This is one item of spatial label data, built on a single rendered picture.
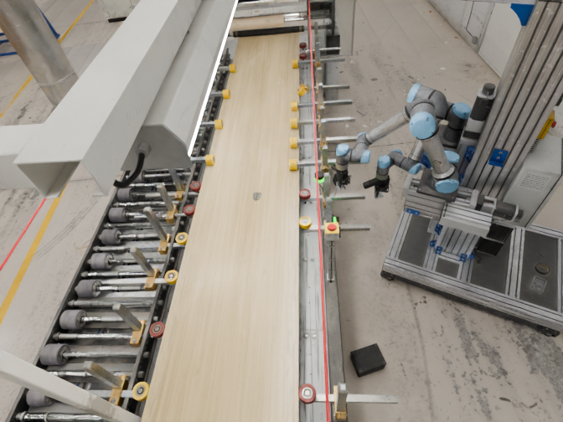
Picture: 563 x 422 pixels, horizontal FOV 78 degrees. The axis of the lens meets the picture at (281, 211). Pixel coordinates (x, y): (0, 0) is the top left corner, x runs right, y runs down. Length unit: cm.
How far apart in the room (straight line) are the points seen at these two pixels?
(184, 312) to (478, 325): 213
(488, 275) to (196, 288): 213
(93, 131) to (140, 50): 17
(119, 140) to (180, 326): 167
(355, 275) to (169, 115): 267
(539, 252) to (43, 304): 414
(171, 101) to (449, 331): 271
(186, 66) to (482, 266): 277
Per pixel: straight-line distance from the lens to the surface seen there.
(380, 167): 225
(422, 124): 184
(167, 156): 56
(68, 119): 44
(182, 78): 63
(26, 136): 45
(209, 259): 218
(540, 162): 241
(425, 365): 286
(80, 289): 250
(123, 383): 210
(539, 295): 315
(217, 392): 186
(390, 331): 290
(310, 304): 225
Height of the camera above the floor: 265
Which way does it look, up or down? 49 degrees down
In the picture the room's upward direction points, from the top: 8 degrees counter-clockwise
